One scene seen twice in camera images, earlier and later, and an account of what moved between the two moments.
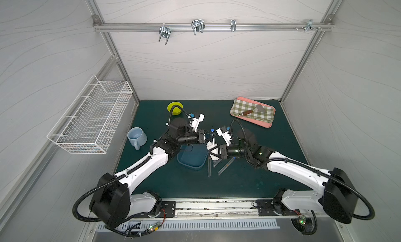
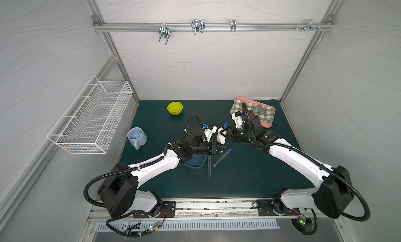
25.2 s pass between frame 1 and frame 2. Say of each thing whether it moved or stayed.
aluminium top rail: stayed
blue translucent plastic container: stayed
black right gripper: moved
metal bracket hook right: stayed
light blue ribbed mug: stayed
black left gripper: moved
